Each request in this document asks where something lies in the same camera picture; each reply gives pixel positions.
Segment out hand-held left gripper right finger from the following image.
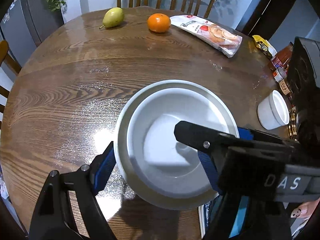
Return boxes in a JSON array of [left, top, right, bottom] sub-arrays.
[[197, 150, 292, 240]]

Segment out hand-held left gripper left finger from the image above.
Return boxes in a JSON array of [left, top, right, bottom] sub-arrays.
[[29, 141, 118, 240]]

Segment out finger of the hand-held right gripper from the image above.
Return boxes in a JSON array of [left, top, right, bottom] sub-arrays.
[[237, 127, 300, 147], [174, 121, 240, 160]]

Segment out medium white bowl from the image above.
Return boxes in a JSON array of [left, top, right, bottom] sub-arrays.
[[126, 87, 237, 198]]

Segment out square blue patterned plate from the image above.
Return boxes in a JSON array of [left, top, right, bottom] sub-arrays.
[[197, 196, 223, 239]]

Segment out large white bowl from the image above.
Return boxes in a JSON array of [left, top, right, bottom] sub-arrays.
[[114, 79, 240, 211]]

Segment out person's right hand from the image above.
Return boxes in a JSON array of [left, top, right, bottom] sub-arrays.
[[290, 199, 320, 219]]

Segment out small white ribbed cup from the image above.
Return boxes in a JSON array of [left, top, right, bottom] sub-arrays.
[[257, 90, 290, 130]]

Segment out wooden beaded trivet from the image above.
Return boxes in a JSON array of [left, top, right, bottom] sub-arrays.
[[287, 106, 299, 140]]

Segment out small red label jar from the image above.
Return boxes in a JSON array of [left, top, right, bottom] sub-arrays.
[[272, 67, 289, 83]]

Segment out red sauce bottle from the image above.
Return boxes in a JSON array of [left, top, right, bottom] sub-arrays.
[[271, 42, 294, 68]]

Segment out yellow snack packet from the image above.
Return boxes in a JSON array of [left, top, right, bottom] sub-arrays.
[[252, 35, 277, 57]]

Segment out clear bread snack packet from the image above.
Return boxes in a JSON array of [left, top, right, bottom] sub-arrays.
[[169, 15, 243, 58]]

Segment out orange mandarin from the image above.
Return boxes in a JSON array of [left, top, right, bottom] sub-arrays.
[[147, 13, 172, 33]]

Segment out dark wooden door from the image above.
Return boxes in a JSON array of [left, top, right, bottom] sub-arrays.
[[241, 0, 297, 40]]

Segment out green pear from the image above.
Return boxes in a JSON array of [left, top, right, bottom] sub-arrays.
[[99, 7, 125, 29]]

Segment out grey refrigerator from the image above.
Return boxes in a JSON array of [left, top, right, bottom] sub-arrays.
[[0, 0, 64, 63]]

